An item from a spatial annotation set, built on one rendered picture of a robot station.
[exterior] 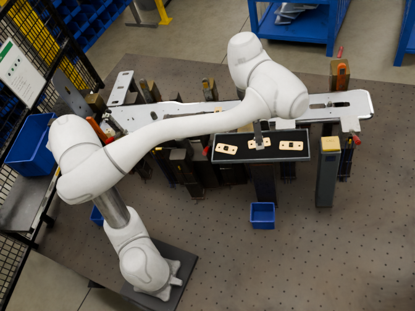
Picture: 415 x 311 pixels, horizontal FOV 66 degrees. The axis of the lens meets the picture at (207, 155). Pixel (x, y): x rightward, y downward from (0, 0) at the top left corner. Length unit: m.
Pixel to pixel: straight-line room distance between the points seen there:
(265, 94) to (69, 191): 0.58
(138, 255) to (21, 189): 0.74
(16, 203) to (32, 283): 1.22
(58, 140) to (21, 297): 2.04
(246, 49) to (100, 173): 0.51
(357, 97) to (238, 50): 0.86
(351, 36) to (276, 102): 2.90
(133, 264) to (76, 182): 0.54
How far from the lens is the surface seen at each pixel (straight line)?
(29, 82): 2.04
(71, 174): 0.95
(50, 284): 2.83
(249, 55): 0.92
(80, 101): 1.88
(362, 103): 1.63
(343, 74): 1.66
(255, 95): 0.84
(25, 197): 1.79
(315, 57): 3.44
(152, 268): 1.39
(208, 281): 1.56
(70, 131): 1.03
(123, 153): 0.91
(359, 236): 1.60
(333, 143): 1.27
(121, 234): 1.44
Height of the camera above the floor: 2.17
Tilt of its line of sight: 52 degrees down
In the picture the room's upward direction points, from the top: 22 degrees counter-clockwise
